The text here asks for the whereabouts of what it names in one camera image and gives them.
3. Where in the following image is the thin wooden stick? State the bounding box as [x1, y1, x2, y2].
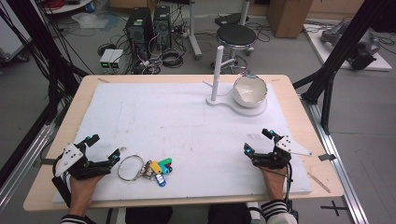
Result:
[306, 171, 332, 194]

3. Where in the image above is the person's left hand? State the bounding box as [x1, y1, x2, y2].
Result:
[68, 174, 106, 217]

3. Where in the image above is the clear plastic sheet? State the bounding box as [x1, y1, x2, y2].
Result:
[70, 11, 109, 31]

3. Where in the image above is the person's right hand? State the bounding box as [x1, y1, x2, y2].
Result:
[259, 165, 290, 202]

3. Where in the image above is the brown cardboard box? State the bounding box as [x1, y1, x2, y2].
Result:
[266, 0, 314, 39]

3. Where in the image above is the white stand with post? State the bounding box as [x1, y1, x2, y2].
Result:
[205, 45, 268, 118]

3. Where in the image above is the black computer tower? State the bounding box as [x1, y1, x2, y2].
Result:
[152, 5, 173, 51]
[125, 7, 155, 61]

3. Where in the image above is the black metal frame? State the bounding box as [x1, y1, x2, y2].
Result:
[292, 0, 396, 135]

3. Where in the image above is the white eggshell bowl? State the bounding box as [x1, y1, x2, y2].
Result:
[232, 74, 269, 109]

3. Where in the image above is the black round stool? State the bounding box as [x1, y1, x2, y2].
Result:
[216, 23, 258, 58]

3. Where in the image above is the white power supply box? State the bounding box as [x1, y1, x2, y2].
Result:
[99, 49, 115, 70]
[108, 49, 125, 70]

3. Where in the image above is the person's leg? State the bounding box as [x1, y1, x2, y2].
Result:
[207, 203, 252, 224]
[124, 206, 174, 224]

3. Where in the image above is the black wrist strap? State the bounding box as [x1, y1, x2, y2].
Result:
[50, 175, 72, 208]

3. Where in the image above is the coiled black cable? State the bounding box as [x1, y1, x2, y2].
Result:
[160, 49, 185, 69]

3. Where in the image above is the round white table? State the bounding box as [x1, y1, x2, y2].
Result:
[42, 0, 95, 15]

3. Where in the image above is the white floor board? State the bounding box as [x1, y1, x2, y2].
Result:
[303, 22, 393, 72]

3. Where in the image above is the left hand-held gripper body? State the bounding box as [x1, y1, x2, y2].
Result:
[52, 142, 113, 181]

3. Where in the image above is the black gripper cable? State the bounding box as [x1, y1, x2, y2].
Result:
[283, 161, 299, 220]

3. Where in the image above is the aluminium rail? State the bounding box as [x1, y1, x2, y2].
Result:
[0, 123, 56, 214]
[300, 94, 371, 224]

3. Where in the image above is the white foam board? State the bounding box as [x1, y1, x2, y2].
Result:
[51, 81, 313, 203]

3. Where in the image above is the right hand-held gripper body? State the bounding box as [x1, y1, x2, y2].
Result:
[251, 133, 313, 171]

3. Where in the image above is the white desk leg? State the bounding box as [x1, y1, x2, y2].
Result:
[188, 0, 204, 61]

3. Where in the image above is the key ring with coloured tags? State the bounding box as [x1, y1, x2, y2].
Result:
[117, 154, 173, 188]

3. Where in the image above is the black frame with cables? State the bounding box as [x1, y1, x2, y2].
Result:
[0, 0, 90, 125]

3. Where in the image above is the black flat pad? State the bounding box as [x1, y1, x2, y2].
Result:
[214, 12, 250, 28]

